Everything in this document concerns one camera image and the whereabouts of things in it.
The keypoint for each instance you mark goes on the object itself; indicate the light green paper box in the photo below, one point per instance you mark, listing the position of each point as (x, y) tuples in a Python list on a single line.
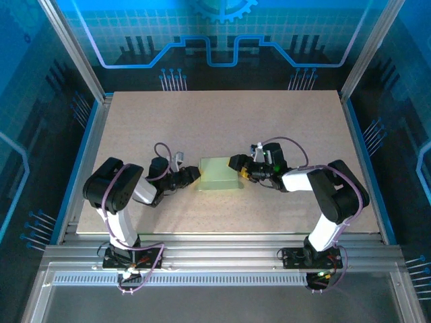
[(215, 171)]

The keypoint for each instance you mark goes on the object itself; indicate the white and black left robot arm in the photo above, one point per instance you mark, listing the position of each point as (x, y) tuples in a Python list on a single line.
[(118, 228)]

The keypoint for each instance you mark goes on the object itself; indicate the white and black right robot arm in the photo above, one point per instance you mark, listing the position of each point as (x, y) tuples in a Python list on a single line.
[(296, 181)]

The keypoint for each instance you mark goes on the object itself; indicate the white connector plug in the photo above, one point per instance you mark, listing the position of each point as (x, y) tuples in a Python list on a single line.
[(127, 274)]

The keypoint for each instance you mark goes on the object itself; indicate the black controller board with LEDs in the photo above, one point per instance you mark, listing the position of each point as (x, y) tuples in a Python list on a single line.
[(316, 281)]

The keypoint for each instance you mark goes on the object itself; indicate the grey metal base tray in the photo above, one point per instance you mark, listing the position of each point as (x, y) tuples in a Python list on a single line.
[(219, 306)]

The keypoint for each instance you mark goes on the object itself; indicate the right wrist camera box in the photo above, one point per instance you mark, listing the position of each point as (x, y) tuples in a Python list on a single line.
[(259, 153)]

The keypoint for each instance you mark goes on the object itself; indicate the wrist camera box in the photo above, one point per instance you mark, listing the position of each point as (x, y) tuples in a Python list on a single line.
[(180, 157), (259, 153)]

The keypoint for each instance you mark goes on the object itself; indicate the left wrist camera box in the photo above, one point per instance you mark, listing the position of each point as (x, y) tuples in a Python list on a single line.
[(180, 157)]

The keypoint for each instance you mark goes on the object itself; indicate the aluminium frame cross rail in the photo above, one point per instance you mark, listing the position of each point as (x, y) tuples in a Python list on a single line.
[(219, 254)]

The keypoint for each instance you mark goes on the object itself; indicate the aluminium side rail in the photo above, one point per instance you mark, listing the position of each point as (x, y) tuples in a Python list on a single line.
[(96, 134), (357, 141)]

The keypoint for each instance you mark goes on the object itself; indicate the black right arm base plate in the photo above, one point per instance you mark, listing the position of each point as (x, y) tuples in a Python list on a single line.
[(289, 264)]

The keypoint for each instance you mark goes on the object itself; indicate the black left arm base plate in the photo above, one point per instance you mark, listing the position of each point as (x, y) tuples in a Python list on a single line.
[(108, 264)]

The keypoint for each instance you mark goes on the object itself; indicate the aluminium corner post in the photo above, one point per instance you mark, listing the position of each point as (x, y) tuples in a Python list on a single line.
[(80, 55), (370, 50)]

